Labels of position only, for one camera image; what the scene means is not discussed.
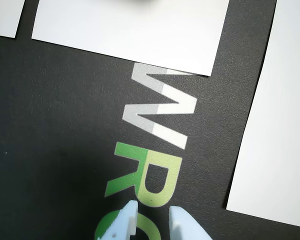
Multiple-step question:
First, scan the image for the black mat with WROB print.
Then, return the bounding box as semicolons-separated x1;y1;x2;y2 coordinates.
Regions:
0;0;300;240

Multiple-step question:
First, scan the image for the white paper sheet marked 1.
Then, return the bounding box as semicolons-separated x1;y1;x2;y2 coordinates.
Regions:
31;0;231;77

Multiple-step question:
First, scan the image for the pale white gripper finger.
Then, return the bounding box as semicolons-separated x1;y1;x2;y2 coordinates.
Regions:
98;200;139;240
168;205;214;240

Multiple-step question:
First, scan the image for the white paper sheet marked 2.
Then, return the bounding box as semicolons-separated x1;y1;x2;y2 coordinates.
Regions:
0;0;25;39

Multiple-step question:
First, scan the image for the white paper sheet marked HOME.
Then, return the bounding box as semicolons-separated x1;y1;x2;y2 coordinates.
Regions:
226;0;300;230

